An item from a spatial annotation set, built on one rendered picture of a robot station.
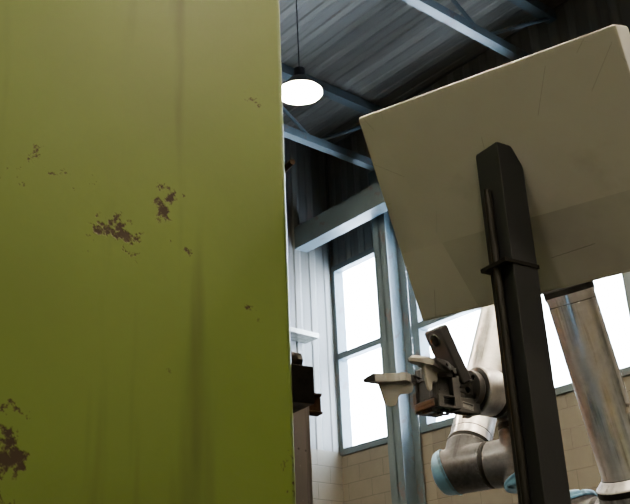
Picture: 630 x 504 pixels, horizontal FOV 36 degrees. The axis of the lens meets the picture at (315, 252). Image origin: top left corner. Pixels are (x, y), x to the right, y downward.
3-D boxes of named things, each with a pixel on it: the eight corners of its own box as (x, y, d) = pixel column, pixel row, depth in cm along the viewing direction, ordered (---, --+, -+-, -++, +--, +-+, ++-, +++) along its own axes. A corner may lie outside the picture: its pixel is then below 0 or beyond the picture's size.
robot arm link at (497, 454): (509, 497, 188) (501, 433, 193) (564, 488, 182) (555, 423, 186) (484, 492, 181) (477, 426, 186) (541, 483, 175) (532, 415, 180)
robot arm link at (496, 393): (504, 363, 183) (471, 376, 190) (485, 360, 180) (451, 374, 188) (510, 410, 179) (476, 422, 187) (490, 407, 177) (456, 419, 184)
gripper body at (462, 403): (437, 405, 171) (489, 411, 177) (433, 358, 175) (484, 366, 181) (411, 415, 177) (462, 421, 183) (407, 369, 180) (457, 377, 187)
